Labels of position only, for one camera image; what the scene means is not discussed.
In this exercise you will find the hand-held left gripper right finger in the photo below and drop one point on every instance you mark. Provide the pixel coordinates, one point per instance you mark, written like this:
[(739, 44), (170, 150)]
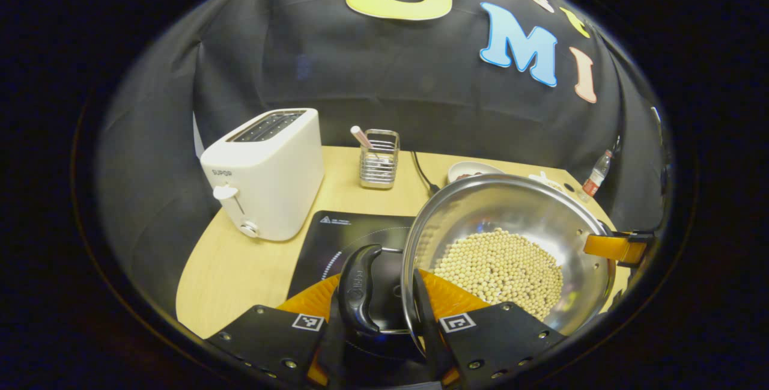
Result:
[(431, 333)]

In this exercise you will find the clear water bottle red label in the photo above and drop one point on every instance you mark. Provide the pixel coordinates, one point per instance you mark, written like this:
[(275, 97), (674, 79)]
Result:
[(595, 176)]

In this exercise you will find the soybeans in pot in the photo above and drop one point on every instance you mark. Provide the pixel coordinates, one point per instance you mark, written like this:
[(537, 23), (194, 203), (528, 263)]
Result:
[(504, 270)]

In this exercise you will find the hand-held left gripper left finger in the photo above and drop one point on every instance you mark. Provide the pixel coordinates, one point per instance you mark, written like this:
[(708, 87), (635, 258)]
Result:
[(270, 342)]

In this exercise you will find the black induction cooktop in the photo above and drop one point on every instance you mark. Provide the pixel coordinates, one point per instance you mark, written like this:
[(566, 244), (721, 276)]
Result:
[(324, 240)]

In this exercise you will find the white divided dish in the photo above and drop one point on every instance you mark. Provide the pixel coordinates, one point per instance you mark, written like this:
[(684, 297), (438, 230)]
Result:
[(544, 181)]

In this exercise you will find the white toaster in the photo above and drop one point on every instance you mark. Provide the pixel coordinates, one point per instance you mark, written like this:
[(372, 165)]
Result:
[(270, 179)]

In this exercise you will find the white round plate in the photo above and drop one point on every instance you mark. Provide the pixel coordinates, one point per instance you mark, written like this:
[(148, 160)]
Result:
[(471, 167)]

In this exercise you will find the black backdrop cloth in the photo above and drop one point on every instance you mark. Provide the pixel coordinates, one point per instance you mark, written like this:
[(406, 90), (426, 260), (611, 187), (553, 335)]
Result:
[(384, 77)]

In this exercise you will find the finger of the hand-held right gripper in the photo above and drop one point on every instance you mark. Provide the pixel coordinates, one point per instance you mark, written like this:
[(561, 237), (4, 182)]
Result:
[(607, 246)]

